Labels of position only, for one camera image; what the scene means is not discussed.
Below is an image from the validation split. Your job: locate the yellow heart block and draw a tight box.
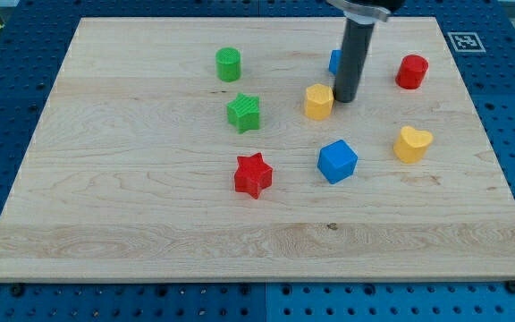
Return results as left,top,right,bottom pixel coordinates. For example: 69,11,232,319
393,126,434,164

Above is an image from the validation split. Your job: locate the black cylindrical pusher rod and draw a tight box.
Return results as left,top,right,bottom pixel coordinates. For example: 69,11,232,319
333,20,375,103

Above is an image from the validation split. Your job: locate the green cylinder block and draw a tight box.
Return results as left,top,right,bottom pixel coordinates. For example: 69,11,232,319
215,47,241,82

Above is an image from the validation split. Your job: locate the blue block behind rod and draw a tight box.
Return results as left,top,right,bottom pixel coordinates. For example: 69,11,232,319
328,49,342,75

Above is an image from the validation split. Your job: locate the white fiducial marker tag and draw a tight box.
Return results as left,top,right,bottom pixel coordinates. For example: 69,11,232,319
448,31,485,53

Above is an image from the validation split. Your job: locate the wooden board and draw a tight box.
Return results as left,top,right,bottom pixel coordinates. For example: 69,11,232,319
0,17,515,284

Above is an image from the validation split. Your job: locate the yellow hexagon block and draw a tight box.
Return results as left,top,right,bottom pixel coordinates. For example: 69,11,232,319
304,84,333,121

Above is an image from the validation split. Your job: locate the red star block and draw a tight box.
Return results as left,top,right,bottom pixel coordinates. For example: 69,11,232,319
234,153,274,199

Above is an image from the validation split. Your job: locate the blue cube block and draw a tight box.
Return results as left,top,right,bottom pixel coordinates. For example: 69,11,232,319
317,140,359,184

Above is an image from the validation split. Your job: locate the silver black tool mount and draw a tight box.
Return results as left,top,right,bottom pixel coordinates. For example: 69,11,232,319
326,0,405,22

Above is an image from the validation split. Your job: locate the green star block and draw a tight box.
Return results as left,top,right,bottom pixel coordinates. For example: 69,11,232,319
226,93,260,133

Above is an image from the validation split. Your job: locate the red cylinder block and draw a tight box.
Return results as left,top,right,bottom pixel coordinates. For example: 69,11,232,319
395,55,429,89

